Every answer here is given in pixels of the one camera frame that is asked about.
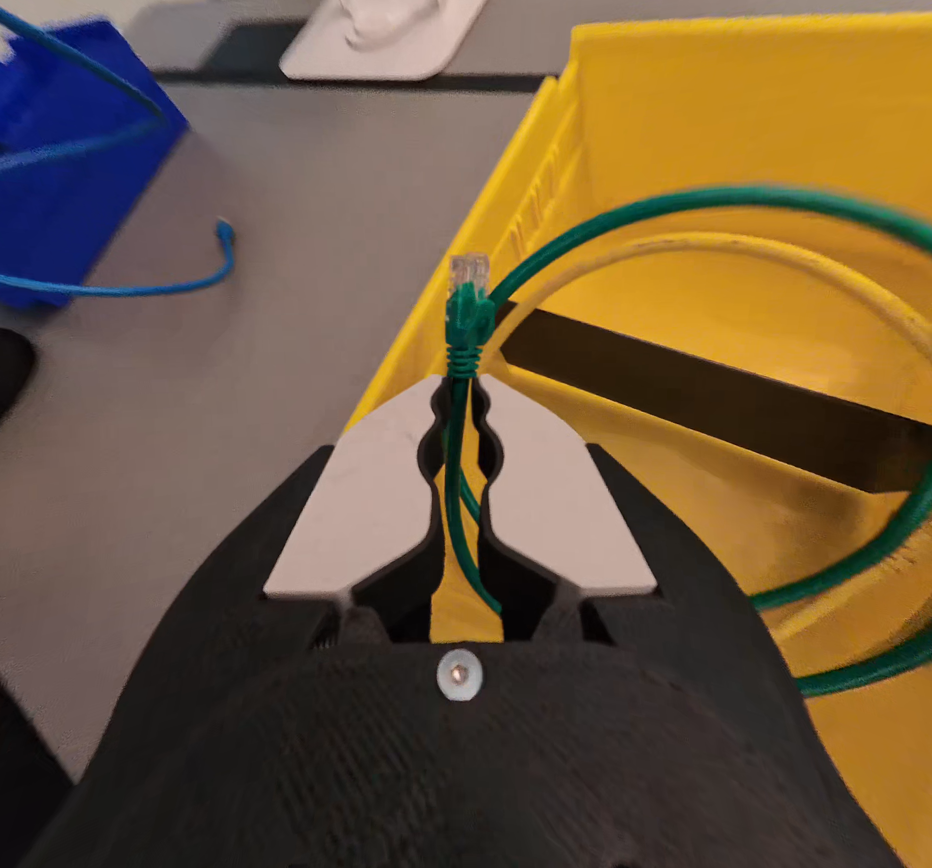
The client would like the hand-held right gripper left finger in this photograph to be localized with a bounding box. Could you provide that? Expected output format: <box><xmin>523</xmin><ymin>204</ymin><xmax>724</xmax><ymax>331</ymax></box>
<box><xmin>262</xmin><ymin>372</ymin><xmax>447</xmax><ymax>630</ymax></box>

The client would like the blue ethernet cable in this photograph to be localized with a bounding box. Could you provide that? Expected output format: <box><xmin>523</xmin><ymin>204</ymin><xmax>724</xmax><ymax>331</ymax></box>
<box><xmin>0</xmin><ymin>5</ymin><xmax>237</xmax><ymax>301</ymax></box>

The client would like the green ethernet cable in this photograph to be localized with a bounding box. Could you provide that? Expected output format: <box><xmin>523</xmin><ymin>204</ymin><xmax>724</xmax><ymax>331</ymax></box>
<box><xmin>443</xmin><ymin>184</ymin><xmax>932</xmax><ymax>699</ymax></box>

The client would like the white poster stand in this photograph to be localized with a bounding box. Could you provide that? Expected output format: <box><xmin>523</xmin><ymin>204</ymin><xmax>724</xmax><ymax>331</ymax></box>
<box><xmin>236</xmin><ymin>0</ymin><xmax>501</xmax><ymax>83</ymax></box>

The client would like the black oval pad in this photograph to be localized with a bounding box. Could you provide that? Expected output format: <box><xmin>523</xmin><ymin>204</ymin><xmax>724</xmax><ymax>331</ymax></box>
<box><xmin>0</xmin><ymin>328</ymin><xmax>39</xmax><ymax>421</ymax></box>

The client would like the yellow plastic bin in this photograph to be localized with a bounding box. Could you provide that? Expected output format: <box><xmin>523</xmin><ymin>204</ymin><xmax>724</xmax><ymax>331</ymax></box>
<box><xmin>342</xmin><ymin>9</ymin><xmax>932</xmax><ymax>868</ymax></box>

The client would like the yellow ethernet cable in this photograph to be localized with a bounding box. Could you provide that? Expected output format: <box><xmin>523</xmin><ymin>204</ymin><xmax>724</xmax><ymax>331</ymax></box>
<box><xmin>499</xmin><ymin>231</ymin><xmax>932</xmax><ymax>374</ymax></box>

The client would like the blue plastic bin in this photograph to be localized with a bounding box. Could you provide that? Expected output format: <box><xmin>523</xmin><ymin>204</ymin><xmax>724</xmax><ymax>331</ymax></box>
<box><xmin>0</xmin><ymin>16</ymin><xmax>192</xmax><ymax>312</ymax></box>

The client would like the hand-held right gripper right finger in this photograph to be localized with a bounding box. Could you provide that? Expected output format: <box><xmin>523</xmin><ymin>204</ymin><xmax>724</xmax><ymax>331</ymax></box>
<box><xmin>469</xmin><ymin>373</ymin><xmax>661</xmax><ymax>630</ymax></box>

